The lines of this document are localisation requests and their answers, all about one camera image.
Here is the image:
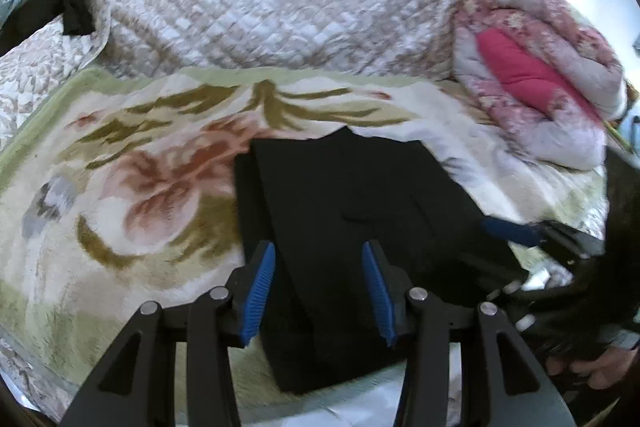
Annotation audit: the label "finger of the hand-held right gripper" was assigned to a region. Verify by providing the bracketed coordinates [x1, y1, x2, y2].
[480, 216, 543, 248]

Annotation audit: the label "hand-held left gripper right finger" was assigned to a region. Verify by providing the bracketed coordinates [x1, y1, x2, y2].
[361, 241, 576, 427]

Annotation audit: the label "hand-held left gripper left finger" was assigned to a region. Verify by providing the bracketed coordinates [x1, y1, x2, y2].
[60, 241, 277, 427]

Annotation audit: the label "black pants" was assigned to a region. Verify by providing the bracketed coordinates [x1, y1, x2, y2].
[234, 127, 526, 395]

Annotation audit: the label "person's right hand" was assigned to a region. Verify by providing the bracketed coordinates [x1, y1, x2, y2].
[545, 346, 640, 390]

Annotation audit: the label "floral fleece blanket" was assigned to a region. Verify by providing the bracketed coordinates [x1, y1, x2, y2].
[0, 67, 608, 427]

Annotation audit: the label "pink floral comforter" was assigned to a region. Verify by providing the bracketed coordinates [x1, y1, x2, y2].
[452, 0, 628, 170]

